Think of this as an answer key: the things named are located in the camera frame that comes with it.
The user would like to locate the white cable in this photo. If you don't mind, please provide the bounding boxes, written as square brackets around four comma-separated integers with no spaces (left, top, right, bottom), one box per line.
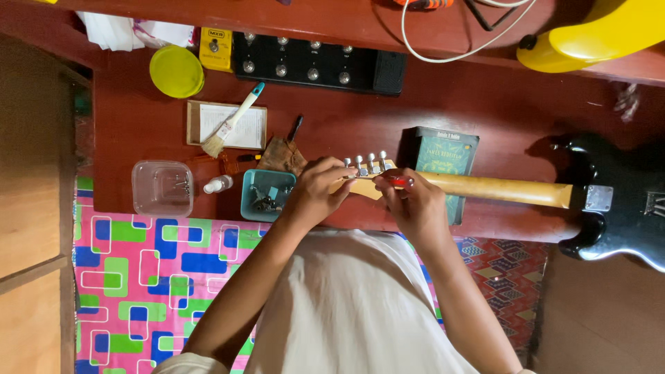
[400,0,538,64]

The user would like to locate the brown leather cloth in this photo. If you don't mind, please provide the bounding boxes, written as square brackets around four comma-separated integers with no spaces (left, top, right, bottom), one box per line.
[256,136,309,177]

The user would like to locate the black multi-effects pedalboard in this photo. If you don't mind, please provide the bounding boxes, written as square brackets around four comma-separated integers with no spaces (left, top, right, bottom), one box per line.
[231,31,408,97]

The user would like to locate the white printed paper sheet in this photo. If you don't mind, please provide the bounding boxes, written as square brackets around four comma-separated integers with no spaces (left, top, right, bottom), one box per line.
[199,104,267,149]

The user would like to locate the person's left hand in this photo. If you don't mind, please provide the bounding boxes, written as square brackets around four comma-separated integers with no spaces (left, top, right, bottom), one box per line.
[281,157,360,230]

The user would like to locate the person's white shirt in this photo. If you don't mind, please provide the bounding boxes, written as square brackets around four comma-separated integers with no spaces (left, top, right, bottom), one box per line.
[153,228,536,374]

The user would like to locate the yellow round lid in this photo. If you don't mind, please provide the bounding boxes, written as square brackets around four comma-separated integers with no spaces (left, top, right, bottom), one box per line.
[149,45,205,99]

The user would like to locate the black cable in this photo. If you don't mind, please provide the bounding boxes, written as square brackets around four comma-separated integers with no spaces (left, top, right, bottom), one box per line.
[462,0,515,32]

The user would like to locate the person's right hand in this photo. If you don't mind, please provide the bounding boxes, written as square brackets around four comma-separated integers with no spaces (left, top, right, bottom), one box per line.
[373,167,454,256]

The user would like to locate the green hardcover book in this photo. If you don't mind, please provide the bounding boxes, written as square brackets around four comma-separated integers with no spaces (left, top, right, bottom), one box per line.
[400,126,480,226]

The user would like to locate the black electric guitar maple neck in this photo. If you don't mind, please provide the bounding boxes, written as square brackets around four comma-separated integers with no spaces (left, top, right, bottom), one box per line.
[330,132,665,273]

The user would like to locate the metal guitar hardware parts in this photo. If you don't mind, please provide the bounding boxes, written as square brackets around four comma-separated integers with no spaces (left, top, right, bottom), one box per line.
[250,184,292,213]

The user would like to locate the orange tool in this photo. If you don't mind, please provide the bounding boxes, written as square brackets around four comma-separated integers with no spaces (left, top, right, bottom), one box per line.
[393,0,454,10]

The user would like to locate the pink patterned mat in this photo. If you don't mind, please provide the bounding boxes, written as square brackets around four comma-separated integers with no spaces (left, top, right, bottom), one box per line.
[74,177,443,374]

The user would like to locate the small clear spray bottle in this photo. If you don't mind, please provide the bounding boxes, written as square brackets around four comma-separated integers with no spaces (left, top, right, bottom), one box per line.
[203,175,234,195]

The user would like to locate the wooden tray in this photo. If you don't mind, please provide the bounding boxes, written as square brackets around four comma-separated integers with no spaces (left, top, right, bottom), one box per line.
[186,100,268,151]

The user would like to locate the yellow guitar body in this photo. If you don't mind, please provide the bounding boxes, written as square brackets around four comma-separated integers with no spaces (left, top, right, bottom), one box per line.
[516,0,665,74]

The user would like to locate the teal handled paint brush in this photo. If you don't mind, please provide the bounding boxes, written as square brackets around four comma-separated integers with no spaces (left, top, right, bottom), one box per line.
[201,82,266,159]

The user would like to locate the teal plastic container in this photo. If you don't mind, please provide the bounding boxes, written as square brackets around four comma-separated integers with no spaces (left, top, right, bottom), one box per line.
[240,169,297,223]

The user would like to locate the wooden cabinet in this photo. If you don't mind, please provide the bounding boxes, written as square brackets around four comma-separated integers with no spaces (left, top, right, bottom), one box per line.
[0,31,95,374]

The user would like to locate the clear plastic container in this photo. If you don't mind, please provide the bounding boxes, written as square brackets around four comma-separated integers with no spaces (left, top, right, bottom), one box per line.
[131,160,194,219]

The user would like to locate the yellow effects pedal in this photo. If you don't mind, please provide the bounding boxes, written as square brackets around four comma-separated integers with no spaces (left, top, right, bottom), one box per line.
[199,27,234,73]

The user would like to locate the red patterned mat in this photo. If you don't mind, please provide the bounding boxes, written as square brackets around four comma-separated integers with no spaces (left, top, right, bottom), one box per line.
[410,236,549,359]

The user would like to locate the white cloth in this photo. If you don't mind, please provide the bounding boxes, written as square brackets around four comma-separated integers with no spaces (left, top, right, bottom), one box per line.
[77,11,195,52]

